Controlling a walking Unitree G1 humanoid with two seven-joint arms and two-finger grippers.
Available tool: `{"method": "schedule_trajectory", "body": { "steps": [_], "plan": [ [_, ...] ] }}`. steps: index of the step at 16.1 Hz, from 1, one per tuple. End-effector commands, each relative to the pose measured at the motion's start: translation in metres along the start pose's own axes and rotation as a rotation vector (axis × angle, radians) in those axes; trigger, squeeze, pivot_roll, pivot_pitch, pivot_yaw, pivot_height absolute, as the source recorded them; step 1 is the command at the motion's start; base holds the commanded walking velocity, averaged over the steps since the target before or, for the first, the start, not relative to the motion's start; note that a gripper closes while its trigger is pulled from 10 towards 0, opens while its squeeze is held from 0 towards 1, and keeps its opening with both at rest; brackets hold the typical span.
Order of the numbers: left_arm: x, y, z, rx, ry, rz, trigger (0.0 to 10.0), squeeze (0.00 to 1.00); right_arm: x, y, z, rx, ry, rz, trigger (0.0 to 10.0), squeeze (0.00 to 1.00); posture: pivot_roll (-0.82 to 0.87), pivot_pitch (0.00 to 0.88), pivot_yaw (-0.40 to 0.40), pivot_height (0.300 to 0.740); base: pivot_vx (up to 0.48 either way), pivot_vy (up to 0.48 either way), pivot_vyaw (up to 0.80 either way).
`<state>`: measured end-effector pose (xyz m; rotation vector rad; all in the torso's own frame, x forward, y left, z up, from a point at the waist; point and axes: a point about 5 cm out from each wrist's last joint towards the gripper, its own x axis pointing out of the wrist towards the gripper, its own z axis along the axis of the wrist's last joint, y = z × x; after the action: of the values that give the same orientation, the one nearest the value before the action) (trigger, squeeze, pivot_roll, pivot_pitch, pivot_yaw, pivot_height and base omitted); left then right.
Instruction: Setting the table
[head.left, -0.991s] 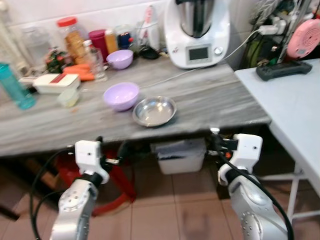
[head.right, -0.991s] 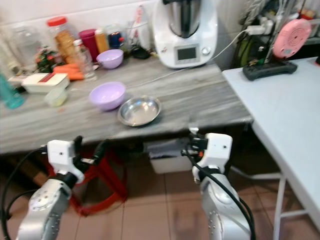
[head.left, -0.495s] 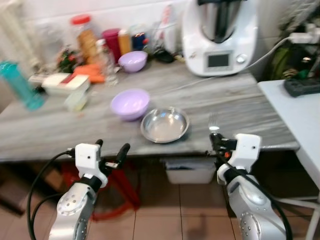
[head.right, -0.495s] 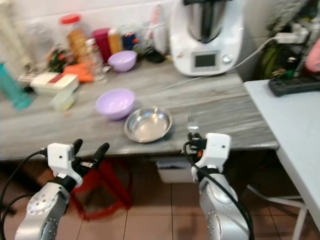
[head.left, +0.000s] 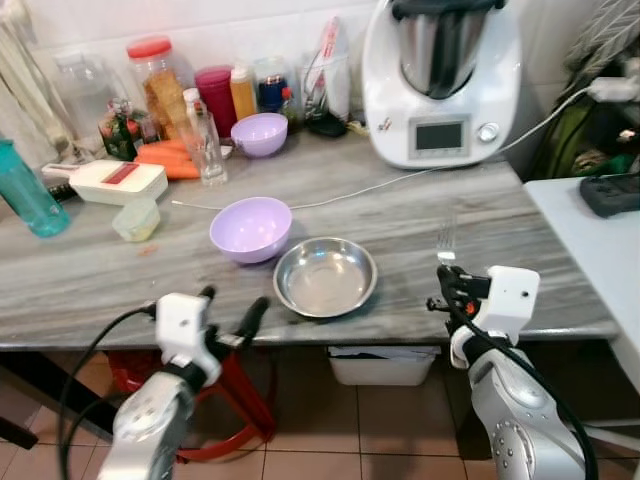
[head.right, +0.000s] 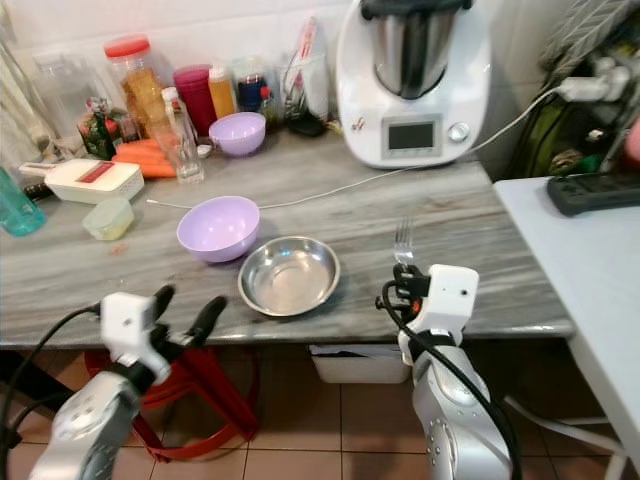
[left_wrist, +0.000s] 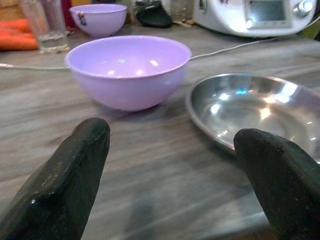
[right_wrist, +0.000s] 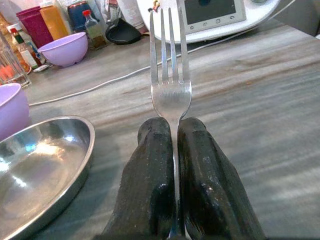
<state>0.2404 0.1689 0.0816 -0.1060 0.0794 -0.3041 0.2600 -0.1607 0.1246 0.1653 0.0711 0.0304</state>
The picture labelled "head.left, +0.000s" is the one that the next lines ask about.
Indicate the white kitchen cooking machine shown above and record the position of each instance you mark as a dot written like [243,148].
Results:
[440,100]

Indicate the red plastic stool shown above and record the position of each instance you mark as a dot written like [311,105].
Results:
[245,400]

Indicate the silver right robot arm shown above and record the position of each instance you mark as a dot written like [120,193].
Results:
[520,420]

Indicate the yellow squeeze bottle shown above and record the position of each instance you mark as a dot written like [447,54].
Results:
[243,95]

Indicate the small purple plastic bowl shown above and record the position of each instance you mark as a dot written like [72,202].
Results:
[260,138]

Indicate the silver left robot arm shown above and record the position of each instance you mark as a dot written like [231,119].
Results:
[150,425]

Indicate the stainless steel bowl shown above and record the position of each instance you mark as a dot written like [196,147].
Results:
[325,280]

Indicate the white and red pouch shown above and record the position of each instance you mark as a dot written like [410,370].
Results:
[328,75]

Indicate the black flat electronic device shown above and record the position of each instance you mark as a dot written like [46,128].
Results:
[612,194]

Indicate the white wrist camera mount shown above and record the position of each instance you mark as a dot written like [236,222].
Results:
[182,325]
[505,300]

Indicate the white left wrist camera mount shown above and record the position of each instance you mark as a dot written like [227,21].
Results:
[182,325]

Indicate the clear drinking glass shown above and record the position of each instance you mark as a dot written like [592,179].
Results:
[208,150]

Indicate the green bag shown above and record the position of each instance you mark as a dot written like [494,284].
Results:
[570,140]

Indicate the orange carrots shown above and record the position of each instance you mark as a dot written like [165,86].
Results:
[160,160]

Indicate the white slicer with red stripe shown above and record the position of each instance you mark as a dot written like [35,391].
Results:
[118,182]

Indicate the white power plug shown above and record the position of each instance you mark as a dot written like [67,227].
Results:
[612,89]

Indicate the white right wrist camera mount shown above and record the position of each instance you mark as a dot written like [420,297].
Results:
[505,300]

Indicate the small red capped bottle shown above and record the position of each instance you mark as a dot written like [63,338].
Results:
[290,105]

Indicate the silver metal fork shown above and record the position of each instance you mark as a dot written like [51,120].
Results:
[447,245]

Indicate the white plastic bin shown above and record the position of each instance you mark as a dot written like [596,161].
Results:
[383,367]

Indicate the large clear plastic jar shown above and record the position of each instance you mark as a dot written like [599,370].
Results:
[82,95]

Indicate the teal water bottle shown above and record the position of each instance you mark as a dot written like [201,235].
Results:
[28,195]

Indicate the green and red packet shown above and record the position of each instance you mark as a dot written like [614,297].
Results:
[120,132]

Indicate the large purple plastic bowl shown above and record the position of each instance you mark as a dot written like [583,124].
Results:
[250,232]

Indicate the magenta plastic canister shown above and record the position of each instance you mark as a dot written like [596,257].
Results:
[215,100]

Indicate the red lidded food jar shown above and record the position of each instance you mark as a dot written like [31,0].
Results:
[160,85]

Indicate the clear jar with blue label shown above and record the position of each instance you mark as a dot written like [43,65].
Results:
[272,88]

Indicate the white side table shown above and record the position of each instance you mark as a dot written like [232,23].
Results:
[595,250]

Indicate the small pale green container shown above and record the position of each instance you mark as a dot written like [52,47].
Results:
[136,222]

